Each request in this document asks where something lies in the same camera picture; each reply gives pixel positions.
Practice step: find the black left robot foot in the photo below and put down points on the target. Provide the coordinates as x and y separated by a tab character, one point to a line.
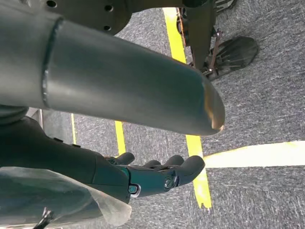
225	4

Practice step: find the black right robot foot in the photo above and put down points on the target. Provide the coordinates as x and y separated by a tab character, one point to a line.
236	53

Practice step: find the clean yellow floor tape square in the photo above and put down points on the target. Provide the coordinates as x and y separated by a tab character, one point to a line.
199	189

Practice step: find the black robot foot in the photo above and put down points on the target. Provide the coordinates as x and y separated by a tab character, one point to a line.
225	4
236	53

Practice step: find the clear plastic film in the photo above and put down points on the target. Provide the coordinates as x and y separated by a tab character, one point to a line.
107	208

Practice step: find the black perforated robot plate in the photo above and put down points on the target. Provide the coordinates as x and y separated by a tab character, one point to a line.
83	12

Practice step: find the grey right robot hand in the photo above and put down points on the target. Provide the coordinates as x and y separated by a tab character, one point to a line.
119	79

